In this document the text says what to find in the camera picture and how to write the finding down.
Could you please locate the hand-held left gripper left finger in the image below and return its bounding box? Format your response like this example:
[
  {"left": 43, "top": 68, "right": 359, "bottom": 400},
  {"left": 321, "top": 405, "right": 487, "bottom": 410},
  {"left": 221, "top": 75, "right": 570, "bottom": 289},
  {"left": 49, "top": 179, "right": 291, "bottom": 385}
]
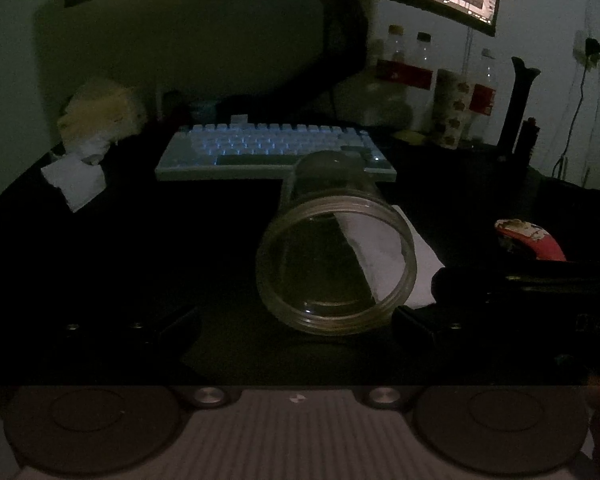
[{"left": 55, "top": 302, "right": 203, "bottom": 386}]

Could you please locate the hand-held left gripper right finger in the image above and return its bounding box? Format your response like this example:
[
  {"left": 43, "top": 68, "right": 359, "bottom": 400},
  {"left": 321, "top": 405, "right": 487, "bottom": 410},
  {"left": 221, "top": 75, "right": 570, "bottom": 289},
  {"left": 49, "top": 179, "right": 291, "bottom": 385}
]
[{"left": 392, "top": 305, "right": 548, "bottom": 386}]

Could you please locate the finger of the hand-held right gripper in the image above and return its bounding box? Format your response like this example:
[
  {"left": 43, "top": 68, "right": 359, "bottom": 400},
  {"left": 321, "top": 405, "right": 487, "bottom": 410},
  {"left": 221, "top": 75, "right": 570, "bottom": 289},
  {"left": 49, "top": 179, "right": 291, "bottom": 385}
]
[{"left": 431, "top": 261, "right": 600, "bottom": 309}]

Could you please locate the white printed tissue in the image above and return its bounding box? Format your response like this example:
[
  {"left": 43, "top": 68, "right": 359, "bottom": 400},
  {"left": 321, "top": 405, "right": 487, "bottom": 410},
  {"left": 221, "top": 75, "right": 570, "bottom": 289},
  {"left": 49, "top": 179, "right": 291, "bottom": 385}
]
[{"left": 334, "top": 204, "right": 446, "bottom": 311}]

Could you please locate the clear glass jar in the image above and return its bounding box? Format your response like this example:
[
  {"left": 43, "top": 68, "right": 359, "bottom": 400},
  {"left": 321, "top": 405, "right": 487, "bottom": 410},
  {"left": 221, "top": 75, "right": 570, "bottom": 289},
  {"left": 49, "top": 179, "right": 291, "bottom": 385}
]
[{"left": 255, "top": 150, "right": 418, "bottom": 337}]

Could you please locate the red snack packet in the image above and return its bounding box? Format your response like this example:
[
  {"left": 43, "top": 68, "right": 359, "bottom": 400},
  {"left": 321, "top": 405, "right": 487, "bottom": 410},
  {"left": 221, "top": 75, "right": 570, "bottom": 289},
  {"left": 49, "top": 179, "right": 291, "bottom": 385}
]
[{"left": 495, "top": 218, "right": 567, "bottom": 262}]

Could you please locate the dark slim object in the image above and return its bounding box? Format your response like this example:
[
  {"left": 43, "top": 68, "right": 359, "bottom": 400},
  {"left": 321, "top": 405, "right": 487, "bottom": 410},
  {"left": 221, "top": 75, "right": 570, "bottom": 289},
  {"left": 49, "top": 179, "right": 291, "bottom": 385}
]
[{"left": 515, "top": 116, "right": 540, "bottom": 166}]

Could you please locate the flat white tissue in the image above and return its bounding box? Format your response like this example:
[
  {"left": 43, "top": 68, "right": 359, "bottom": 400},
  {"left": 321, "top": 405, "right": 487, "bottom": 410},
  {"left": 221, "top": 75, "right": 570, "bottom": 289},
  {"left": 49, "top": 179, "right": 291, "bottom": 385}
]
[{"left": 40, "top": 155, "right": 108, "bottom": 213}]

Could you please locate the white cap plastic bottle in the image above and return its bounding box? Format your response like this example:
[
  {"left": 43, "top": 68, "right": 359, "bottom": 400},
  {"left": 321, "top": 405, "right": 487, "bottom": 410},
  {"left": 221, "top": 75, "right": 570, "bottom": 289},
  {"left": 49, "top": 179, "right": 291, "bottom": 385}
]
[{"left": 467, "top": 49, "right": 498, "bottom": 143}]

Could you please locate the dark forked stand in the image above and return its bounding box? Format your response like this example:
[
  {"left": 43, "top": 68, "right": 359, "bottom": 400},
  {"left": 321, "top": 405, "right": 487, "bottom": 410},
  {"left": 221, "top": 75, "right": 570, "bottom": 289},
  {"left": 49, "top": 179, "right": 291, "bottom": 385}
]
[{"left": 496, "top": 56, "right": 541, "bottom": 156}]

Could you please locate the white backlit keyboard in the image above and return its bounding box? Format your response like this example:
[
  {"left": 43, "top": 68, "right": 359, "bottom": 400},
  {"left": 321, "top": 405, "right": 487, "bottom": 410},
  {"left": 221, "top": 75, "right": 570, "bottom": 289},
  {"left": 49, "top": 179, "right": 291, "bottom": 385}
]
[{"left": 155, "top": 122, "right": 397, "bottom": 183}]

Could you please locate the crumpled white tissue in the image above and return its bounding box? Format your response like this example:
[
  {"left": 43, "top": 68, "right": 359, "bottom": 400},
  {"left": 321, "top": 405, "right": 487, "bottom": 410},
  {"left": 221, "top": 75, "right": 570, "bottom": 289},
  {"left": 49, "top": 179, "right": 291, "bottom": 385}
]
[{"left": 62, "top": 132, "right": 113, "bottom": 166}]

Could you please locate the clear plastic jug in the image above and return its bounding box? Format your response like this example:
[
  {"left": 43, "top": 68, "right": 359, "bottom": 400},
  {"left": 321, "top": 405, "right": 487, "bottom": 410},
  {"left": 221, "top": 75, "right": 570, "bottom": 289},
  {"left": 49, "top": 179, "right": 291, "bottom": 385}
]
[{"left": 332, "top": 67, "right": 413, "bottom": 131}]

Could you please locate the dark cap plastic bottle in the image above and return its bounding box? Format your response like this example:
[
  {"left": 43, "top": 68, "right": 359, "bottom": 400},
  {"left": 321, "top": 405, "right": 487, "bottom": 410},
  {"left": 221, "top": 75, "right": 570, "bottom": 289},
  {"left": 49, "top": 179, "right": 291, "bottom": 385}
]
[{"left": 405, "top": 32, "right": 436, "bottom": 111}]

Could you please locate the yellowish cloth bundle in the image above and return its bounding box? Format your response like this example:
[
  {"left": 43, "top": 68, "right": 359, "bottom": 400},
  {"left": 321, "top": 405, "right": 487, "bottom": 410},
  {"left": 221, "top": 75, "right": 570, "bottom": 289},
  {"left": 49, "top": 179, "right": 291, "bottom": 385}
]
[{"left": 57, "top": 77, "right": 148, "bottom": 143}]

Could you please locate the yellow cap plastic bottle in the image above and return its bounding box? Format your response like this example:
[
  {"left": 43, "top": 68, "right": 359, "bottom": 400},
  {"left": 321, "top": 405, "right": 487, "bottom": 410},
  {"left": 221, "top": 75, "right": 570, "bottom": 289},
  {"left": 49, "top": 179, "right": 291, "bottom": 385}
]
[{"left": 377, "top": 25, "right": 411, "bottom": 86}]

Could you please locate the black monitor stand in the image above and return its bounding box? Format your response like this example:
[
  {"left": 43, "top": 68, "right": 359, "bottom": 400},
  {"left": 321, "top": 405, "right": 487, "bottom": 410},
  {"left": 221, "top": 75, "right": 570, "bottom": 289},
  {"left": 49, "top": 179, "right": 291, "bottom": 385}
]
[{"left": 300, "top": 0, "right": 381, "bottom": 126}]

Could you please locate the dark hanging cable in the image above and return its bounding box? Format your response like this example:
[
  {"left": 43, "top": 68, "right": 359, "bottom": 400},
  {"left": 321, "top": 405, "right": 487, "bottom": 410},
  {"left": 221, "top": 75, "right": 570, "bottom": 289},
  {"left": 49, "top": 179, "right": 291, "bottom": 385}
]
[{"left": 550, "top": 65, "right": 591, "bottom": 181}]

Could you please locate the black wall plug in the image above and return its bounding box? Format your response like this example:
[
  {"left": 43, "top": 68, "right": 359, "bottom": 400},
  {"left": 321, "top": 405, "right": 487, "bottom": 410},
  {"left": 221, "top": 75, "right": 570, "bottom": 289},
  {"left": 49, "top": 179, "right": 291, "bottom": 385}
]
[{"left": 574, "top": 30, "right": 600, "bottom": 68}]

